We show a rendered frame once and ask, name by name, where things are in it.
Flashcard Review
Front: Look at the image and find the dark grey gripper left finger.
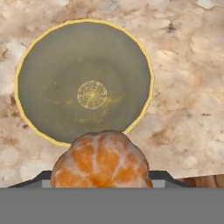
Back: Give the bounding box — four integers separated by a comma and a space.
7, 170, 53, 189

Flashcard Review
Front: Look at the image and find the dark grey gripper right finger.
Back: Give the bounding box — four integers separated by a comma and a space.
148, 170, 193, 189

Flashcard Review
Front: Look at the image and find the peeled orange tangerine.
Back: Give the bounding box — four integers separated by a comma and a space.
50, 129, 154, 189

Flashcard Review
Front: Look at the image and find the grey bowl with yellow rim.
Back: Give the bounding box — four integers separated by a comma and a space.
13, 18, 155, 148

